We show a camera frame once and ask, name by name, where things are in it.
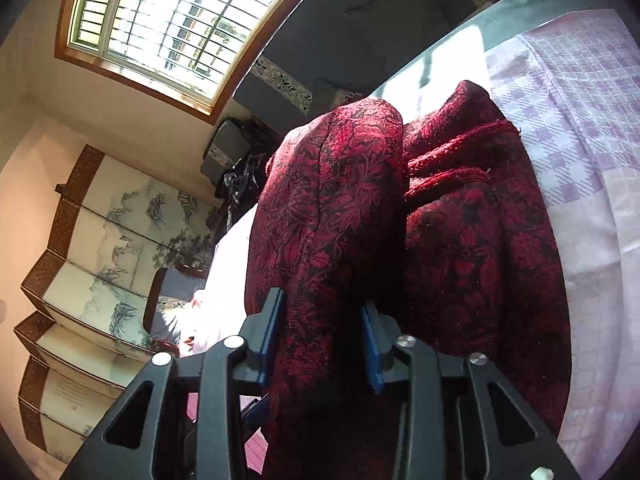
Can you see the pink checked bed sheet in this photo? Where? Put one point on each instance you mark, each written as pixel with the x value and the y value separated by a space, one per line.
pixel 575 135

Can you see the black plastic bag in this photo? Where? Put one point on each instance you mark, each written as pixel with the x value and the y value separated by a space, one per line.
pixel 240 180

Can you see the painted folding screen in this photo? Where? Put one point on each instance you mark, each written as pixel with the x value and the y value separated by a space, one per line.
pixel 100 260

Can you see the grey cushioned armchair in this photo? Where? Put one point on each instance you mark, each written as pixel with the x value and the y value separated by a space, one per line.
pixel 167 300
pixel 227 142

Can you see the dark red patterned sweater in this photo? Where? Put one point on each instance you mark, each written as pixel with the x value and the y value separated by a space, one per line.
pixel 350 200

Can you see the wooden framed barred window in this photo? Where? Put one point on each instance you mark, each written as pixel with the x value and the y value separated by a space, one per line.
pixel 170 20

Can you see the grey mattress pad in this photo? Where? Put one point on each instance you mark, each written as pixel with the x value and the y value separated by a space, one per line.
pixel 450 35

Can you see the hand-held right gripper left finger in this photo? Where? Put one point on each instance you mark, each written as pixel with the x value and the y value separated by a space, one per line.
pixel 272 340

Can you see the pile of pink clothes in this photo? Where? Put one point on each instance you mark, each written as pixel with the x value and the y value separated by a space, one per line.
pixel 197 320

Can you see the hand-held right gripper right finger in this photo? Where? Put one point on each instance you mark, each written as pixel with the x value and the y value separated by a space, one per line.
pixel 372 355

